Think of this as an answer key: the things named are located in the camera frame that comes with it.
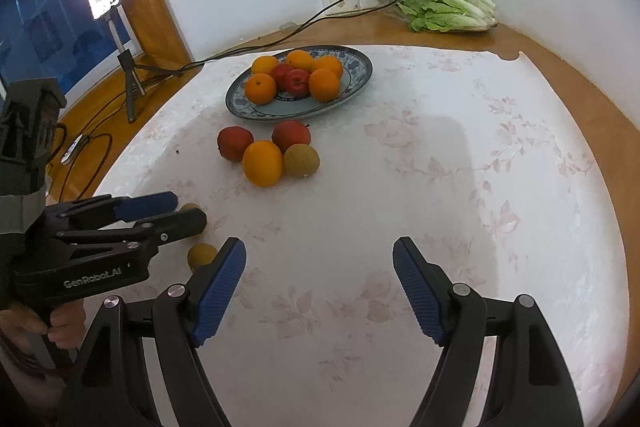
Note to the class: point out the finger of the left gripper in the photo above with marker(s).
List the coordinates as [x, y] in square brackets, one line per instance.
[107, 209]
[149, 233]

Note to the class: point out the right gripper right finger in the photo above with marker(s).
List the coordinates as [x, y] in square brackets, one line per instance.
[530, 384]

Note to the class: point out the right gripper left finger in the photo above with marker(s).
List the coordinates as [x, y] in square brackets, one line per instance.
[111, 386]

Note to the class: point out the brown pear front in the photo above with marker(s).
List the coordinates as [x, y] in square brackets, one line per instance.
[200, 254]

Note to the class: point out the brown pear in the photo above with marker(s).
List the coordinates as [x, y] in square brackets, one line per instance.
[200, 254]
[300, 161]

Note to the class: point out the red apple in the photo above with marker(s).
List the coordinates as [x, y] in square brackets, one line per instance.
[297, 83]
[289, 133]
[233, 141]
[279, 73]

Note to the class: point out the large orange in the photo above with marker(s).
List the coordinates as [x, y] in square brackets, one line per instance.
[264, 64]

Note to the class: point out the brown pear hidden back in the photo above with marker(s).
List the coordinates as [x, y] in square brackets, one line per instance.
[191, 207]

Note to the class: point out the person's left hand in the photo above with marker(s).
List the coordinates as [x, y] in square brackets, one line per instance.
[65, 327]

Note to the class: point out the black phone tripod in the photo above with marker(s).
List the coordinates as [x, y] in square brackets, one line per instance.
[133, 85]

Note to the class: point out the pink floral tablecloth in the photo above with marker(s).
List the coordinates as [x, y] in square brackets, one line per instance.
[474, 158]

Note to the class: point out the blue white porcelain plate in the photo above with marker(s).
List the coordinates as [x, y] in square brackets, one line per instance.
[358, 70]

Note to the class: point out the bagged green lettuce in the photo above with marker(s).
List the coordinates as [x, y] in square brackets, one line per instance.
[448, 15]

